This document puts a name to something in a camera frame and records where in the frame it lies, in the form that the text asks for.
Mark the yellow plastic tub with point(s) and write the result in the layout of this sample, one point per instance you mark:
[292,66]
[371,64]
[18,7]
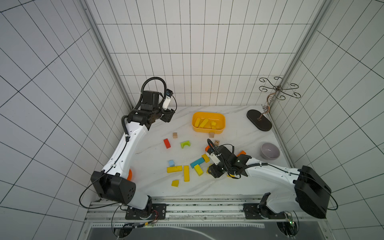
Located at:
[218,118]

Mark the yellow triangle block bottom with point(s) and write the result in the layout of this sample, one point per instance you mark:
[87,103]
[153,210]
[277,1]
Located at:
[175,183]

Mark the yellow long block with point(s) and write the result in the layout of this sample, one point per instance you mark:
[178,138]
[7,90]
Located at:
[186,174]
[174,169]
[197,123]

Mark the aluminium rail frame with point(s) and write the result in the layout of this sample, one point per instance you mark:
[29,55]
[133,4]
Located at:
[183,212]

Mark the purple bowl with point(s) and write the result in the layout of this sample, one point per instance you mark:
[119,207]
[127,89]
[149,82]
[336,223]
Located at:
[269,151]

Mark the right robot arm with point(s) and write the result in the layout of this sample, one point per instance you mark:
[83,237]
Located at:
[298,189]

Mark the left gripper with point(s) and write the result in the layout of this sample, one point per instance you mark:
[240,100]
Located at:
[168,116]

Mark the yellow short block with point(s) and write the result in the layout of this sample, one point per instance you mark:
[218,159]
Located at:
[198,170]

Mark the yellow long block diagonal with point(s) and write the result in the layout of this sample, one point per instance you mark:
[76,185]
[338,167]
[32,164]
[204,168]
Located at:
[204,123]

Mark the black metal hook stand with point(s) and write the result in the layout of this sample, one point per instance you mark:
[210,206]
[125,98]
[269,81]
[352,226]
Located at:
[275,92]

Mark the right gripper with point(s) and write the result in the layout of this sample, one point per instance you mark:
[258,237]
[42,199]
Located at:
[216,169]

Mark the green arch block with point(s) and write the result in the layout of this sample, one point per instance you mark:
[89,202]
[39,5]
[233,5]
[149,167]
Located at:
[185,144]

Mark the yellow long block upright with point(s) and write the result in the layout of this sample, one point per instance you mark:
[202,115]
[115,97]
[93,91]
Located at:
[186,174]

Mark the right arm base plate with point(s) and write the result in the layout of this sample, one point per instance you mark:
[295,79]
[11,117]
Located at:
[254,212]

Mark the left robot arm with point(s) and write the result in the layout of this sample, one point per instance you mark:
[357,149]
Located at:
[112,183]

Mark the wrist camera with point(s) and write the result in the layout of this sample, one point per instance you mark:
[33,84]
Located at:
[167,99]
[214,158]

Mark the teal long block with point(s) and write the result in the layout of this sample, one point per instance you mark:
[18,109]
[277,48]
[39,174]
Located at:
[197,162]

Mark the orange bowl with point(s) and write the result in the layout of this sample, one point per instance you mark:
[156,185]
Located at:
[129,178]

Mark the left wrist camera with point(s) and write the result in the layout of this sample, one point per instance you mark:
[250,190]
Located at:
[167,99]

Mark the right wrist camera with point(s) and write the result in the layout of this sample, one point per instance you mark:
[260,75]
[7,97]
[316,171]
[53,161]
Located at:
[214,158]

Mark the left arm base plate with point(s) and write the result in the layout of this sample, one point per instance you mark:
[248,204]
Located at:
[150,213]

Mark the orange long block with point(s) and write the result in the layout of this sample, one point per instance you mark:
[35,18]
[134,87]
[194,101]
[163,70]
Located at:
[242,153]

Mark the red block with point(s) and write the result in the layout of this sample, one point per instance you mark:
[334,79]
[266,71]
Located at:
[167,143]

